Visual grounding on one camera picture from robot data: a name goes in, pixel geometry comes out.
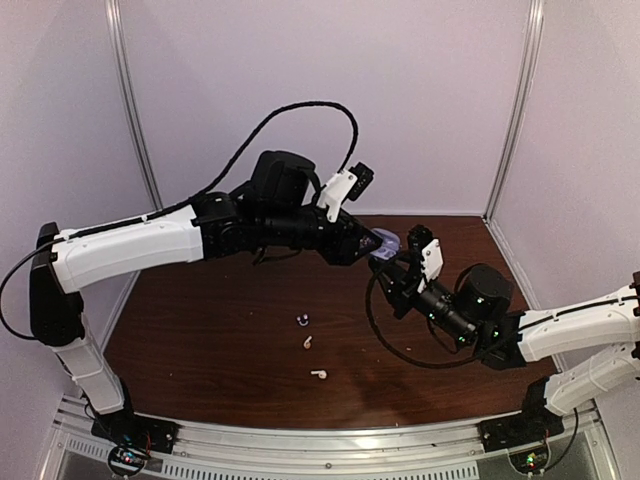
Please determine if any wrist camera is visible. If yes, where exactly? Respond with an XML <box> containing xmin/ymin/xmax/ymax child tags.
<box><xmin>316</xmin><ymin>162</ymin><xmax>374</xmax><ymax>223</ymax></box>
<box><xmin>408</xmin><ymin>225</ymin><xmax>444</xmax><ymax>293</ymax></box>

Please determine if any left aluminium frame post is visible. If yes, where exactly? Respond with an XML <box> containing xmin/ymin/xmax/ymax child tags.
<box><xmin>103</xmin><ymin>0</ymin><xmax>169</xmax><ymax>221</ymax></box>

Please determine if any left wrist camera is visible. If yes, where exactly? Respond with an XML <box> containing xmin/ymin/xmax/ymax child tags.
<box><xmin>316</xmin><ymin>162</ymin><xmax>374</xmax><ymax>223</ymax></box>

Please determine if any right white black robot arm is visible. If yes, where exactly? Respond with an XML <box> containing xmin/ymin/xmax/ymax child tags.
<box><xmin>365</xmin><ymin>252</ymin><xmax>639</xmax><ymax>442</ymax></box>

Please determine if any black braided cable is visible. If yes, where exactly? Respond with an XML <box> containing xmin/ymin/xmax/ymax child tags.
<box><xmin>0</xmin><ymin>100</ymin><xmax>361</xmax><ymax>341</ymax></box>
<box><xmin>364</xmin><ymin>259</ymin><xmax>521</xmax><ymax>370</ymax></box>

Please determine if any purple earbud charging case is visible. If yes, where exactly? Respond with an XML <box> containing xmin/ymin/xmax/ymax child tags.
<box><xmin>371</xmin><ymin>228</ymin><xmax>401</xmax><ymax>261</ymax></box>

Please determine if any aluminium frame post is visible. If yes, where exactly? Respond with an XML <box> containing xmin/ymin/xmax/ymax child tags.
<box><xmin>483</xmin><ymin>0</ymin><xmax>544</xmax><ymax>224</ymax></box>
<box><xmin>103</xmin><ymin>0</ymin><xmax>169</xmax><ymax>221</ymax></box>

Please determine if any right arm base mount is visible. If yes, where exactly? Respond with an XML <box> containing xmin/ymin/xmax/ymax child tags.
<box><xmin>478</xmin><ymin>413</ymin><xmax>564</xmax><ymax>476</ymax></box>

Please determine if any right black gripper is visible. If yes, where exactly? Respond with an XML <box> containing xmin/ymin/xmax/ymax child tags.
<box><xmin>369</xmin><ymin>250</ymin><xmax>477</xmax><ymax>345</ymax></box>

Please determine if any left black braided cable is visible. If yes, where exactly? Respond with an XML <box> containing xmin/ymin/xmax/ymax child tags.
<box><xmin>0</xmin><ymin>100</ymin><xmax>361</xmax><ymax>341</ymax></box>

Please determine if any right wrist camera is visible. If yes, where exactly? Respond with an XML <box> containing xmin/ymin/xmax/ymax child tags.
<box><xmin>408</xmin><ymin>225</ymin><xmax>444</xmax><ymax>293</ymax></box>

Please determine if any right black braided cable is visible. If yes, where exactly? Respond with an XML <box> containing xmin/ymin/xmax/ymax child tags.
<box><xmin>364</xmin><ymin>259</ymin><xmax>521</xmax><ymax>370</ymax></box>

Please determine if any right aluminium frame post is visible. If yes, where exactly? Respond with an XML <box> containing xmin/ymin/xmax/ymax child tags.
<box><xmin>483</xmin><ymin>0</ymin><xmax>544</xmax><ymax>224</ymax></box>

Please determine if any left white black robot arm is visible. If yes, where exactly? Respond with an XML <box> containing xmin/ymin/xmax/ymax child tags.
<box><xmin>29</xmin><ymin>151</ymin><xmax>382</xmax><ymax>444</ymax></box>

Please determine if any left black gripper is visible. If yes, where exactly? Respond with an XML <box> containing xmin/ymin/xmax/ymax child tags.
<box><xmin>260</xmin><ymin>206</ymin><xmax>385</xmax><ymax>266</ymax></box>

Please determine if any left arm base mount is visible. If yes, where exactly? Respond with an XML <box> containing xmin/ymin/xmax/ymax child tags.
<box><xmin>91</xmin><ymin>414</ymin><xmax>179</xmax><ymax>478</ymax></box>

